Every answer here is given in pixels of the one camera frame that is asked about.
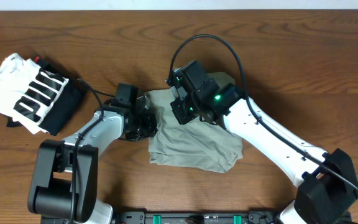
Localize grey-green shorts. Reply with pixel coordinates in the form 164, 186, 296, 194
147, 89, 243, 173

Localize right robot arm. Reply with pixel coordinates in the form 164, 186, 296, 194
167, 60, 358, 223

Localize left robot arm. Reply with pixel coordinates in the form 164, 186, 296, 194
27, 84, 157, 223

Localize white black printed folded shirt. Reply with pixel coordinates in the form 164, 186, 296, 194
0, 53, 85, 136

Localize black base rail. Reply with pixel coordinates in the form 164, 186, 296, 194
110, 211, 282, 224

